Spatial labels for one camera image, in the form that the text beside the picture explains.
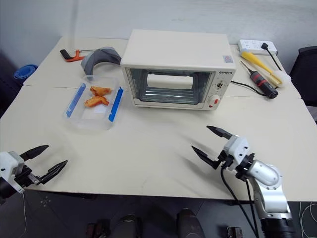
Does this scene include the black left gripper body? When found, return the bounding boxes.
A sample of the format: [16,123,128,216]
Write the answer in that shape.
[14,165,43,188]

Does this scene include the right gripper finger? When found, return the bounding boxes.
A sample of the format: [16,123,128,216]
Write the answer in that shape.
[191,145,220,171]
[206,125,234,140]

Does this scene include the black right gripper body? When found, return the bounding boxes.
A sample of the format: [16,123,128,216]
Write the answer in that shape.
[217,150,235,170]

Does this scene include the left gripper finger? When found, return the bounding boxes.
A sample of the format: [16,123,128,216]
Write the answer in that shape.
[19,144,50,162]
[40,159,68,185]

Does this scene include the glass oven door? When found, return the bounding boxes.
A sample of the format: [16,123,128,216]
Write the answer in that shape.
[126,67,216,105]

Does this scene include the cream toaster oven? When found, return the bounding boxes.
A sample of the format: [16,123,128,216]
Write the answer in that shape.
[120,29,237,111]

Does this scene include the clear plastic container blue clips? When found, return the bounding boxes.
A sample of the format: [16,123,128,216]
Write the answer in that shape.
[62,75,124,131]

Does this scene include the black and red electric screwdriver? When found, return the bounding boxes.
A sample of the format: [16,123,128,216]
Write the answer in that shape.
[240,60,279,100]

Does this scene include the dark rounded shape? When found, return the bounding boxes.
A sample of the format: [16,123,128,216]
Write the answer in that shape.
[176,208,206,238]
[115,214,142,238]

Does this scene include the dark brown boxy shape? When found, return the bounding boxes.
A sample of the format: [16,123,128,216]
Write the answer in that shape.
[227,226,244,238]

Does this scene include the yellow plastic cone tool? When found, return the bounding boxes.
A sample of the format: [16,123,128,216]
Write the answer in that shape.
[240,51,283,86]

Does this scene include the blue rolled mat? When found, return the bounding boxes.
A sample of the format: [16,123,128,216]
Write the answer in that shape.
[13,64,39,81]

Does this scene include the orange fried chicken wing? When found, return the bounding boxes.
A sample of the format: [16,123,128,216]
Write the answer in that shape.
[84,96,110,108]
[89,85,113,97]

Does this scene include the white rounded plastic object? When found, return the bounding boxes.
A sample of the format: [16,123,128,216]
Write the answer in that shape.
[273,70,293,88]

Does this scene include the white power strip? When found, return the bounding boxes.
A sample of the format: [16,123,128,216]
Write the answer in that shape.
[238,39,278,56]

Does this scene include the orange black hacksaw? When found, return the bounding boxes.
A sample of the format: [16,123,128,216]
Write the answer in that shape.
[59,49,99,63]

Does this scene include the black office chair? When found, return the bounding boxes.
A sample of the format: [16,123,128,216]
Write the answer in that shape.
[289,46,317,108]

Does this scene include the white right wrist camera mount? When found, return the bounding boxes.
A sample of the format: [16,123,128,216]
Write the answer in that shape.
[217,134,251,172]

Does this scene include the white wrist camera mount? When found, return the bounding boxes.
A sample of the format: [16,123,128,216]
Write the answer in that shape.
[217,134,251,172]
[0,151,26,194]

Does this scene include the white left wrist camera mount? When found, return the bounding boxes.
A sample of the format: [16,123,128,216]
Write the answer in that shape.
[0,151,26,194]

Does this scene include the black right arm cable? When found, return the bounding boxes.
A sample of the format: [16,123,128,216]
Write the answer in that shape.
[245,179,257,238]
[220,165,260,238]

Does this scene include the black power cable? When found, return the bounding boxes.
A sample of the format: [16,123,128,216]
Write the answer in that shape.
[231,80,267,96]

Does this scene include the black plug with cable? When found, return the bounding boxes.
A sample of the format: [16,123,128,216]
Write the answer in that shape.
[260,42,283,72]

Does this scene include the thin white wire loops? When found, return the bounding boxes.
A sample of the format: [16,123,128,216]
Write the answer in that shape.
[298,201,317,238]

